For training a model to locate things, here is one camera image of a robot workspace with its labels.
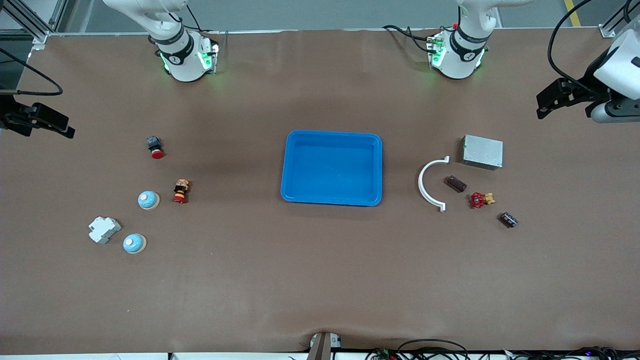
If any scuffed blue desk bell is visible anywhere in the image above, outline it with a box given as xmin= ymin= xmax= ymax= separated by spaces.
xmin=137 ymin=190 xmax=161 ymax=211

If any blue plastic tray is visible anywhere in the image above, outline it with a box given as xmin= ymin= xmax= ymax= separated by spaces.
xmin=280 ymin=130 xmax=384 ymax=207

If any silver power supply box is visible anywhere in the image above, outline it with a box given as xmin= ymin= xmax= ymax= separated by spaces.
xmin=461 ymin=134 xmax=504 ymax=171

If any white circuit breaker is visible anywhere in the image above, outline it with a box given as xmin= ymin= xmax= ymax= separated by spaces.
xmin=88 ymin=215 xmax=122 ymax=245

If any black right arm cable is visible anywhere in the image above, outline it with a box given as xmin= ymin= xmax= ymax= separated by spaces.
xmin=0 ymin=47 xmax=64 ymax=97

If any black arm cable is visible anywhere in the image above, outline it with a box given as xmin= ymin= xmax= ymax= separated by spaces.
xmin=0 ymin=47 xmax=64 ymax=97
xmin=547 ymin=0 xmax=608 ymax=96

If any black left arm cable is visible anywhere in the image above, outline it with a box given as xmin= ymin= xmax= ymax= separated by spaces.
xmin=547 ymin=0 xmax=608 ymax=96

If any aluminium frame profile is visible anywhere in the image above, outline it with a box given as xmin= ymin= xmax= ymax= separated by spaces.
xmin=0 ymin=0 xmax=67 ymax=52
xmin=599 ymin=0 xmax=640 ymax=39

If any brass valve with red handle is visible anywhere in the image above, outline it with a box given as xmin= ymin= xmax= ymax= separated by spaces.
xmin=469 ymin=191 xmax=496 ymax=209

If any red yellow push button switch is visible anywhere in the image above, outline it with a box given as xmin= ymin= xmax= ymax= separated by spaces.
xmin=172 ymin=179 xmax=191 ymax=204

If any white half-ring pipe clamp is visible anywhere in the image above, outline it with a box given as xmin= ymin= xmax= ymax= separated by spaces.
xmin=418 ymin=156 xmax=451 ymax=213

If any black left base cable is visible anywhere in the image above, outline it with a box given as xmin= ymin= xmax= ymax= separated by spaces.
xmin=382 ymin=25 xmax=437 ymax=54

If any black base cable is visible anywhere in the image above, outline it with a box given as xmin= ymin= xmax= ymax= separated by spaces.
xmin=382 ymin=25 xmax=437 ymax=54
xmin=184 ymin=0 xmax=202 ymax=32

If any black right base cable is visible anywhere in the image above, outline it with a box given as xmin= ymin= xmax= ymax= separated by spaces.
xmin=184 ymin=0 xmax=202 ymax=32

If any black cable tangle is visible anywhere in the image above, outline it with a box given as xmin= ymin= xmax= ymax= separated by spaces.
xmin=515 ymin=346 xmax=640 ymax=360

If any black looped cable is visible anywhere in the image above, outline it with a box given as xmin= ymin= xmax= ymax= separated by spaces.
xmin=397 ymin=338 xmax=469 ymax=360

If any metal table edge bracket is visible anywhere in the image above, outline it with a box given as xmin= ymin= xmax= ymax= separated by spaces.
xmin=307 ymin=331 xmax=342 ymax=360

